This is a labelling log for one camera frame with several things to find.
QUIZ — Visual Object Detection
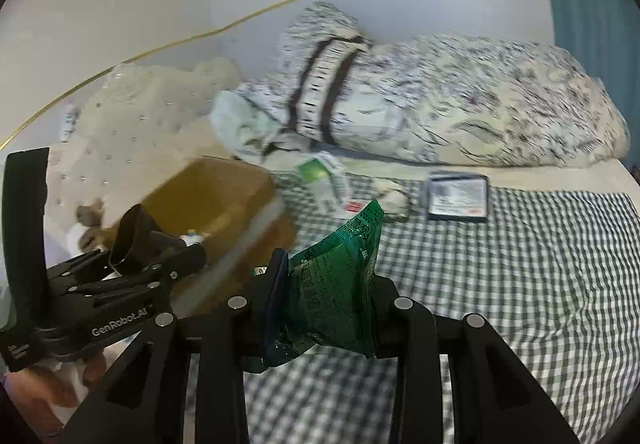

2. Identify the brown plush toy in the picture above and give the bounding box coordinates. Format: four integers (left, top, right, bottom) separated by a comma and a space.
75, 197, 116, 253

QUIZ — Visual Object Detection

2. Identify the light green fleece blanket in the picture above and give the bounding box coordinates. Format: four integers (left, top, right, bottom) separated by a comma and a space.
209, 90, 288, 163

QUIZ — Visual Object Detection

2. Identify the brown cardboard box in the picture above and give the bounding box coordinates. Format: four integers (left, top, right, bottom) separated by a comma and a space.
102, 155, 298, 319

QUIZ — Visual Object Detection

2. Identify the crumpled white tissue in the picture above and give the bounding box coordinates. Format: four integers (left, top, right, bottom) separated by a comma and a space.
372, 178, 412, 219

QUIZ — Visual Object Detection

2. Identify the cream tufted headboard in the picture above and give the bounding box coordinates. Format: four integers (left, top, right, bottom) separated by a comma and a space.
47, 57, 241, 230

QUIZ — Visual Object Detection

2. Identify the teal curtain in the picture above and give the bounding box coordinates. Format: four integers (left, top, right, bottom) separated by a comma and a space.
550, 0, 639, 167

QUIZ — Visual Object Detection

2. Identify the green white medicine box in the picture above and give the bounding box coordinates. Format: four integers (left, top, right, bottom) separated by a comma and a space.
296, 151, 352, 212

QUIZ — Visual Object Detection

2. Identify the green checkered bed sheet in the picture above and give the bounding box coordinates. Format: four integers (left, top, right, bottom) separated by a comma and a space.
244, 187, 639, 443

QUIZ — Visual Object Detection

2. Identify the navy tissue paper pack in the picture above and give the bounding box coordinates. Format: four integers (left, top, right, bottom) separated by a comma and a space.
425, 172, 490, 223

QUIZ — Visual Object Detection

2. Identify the floral patterned duvet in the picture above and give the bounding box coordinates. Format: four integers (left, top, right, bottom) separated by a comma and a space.
238, 2, 630, 167

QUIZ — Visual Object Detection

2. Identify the green snack packet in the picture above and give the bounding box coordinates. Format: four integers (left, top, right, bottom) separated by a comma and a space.
250, 200, 384, 369

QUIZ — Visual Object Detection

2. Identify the red white snack pouch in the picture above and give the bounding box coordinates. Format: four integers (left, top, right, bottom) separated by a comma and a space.
335, 199, 368, 219

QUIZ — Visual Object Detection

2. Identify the person left hand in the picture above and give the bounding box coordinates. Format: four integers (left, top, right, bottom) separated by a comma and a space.
4, 351, 107, 408

